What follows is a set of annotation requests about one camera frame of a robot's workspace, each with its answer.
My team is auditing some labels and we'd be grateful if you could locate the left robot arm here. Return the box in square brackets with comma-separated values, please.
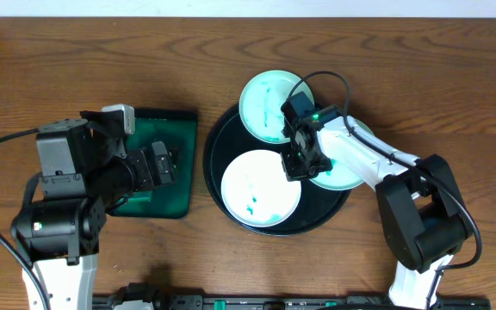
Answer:
[11, 119, 174, 309]

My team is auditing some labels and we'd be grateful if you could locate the green rectangular tray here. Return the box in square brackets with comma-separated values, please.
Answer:
[109, 108, 198, 220]

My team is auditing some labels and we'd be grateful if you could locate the white plate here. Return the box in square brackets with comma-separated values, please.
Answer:
[220, 150, 302, 227]

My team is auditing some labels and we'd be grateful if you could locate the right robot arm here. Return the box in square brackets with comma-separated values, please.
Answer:
[283, 112, 482, 309]

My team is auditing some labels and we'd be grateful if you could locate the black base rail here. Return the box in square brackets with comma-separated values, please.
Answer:
[91, 282, 492, 310]

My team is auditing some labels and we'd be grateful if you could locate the mint plate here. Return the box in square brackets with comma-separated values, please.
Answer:
[239, 70, 301, 144]
[311, 117, 377, 191]

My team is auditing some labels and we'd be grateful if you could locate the round black tray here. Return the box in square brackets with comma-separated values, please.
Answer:
[202, 105, 350, 236]

